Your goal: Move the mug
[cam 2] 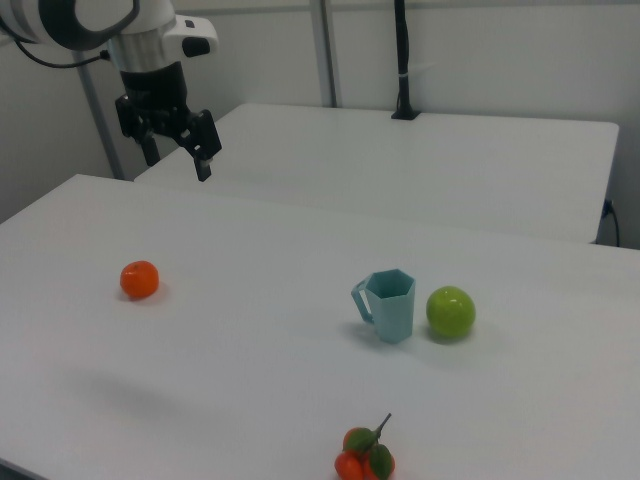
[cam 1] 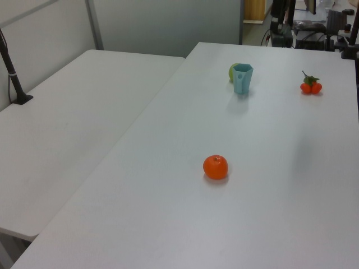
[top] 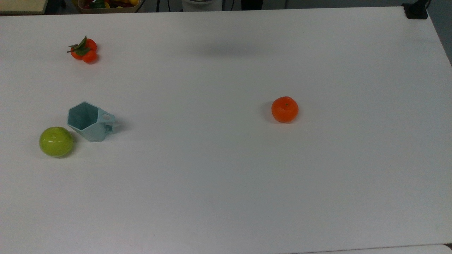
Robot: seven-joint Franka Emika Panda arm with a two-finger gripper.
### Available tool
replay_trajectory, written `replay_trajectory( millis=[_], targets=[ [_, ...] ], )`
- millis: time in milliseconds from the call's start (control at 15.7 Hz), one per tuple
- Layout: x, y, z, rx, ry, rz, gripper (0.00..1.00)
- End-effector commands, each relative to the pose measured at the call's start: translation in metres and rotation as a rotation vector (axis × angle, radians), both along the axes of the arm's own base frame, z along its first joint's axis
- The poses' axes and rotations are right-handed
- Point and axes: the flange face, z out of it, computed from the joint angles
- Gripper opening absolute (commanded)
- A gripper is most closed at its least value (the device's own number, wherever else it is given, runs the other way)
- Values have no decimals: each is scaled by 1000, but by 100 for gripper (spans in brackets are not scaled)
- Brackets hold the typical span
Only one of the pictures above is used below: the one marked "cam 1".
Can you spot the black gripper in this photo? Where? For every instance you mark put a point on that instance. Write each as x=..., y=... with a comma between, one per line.
x=278, y=8

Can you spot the teal hexagonal mug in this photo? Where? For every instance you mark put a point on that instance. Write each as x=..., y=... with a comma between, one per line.
x=242, y=81

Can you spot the black equipment box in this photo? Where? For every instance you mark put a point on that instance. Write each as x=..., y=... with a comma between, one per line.
x=283, y=37

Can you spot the thin black upright pole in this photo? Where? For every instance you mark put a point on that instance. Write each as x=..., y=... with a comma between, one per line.
x=291, y=12

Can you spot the brown wooden cabinet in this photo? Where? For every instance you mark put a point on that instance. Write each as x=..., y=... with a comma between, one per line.
x=253, y=9

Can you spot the black ribbed object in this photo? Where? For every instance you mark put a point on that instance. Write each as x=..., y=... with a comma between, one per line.
x=336, y=19

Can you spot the green apple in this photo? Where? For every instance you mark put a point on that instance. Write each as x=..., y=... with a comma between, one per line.
x=231, y=73

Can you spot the small red fruit cluster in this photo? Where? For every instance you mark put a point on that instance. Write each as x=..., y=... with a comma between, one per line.
x=307, y=88

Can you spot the orange tangerine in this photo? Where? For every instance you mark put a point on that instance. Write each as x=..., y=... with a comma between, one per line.
x=215, y=167

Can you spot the white side table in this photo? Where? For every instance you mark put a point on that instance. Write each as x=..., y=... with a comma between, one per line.
x=70, y=126

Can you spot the black clamped camera pole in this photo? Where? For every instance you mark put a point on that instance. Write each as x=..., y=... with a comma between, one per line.
x=354, y=33

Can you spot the grey partition frame post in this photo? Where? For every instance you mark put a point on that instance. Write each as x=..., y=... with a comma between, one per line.
x=94, y=25

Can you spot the black camera pole with base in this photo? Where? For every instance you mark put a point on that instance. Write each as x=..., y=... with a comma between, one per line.
x=14, y=81

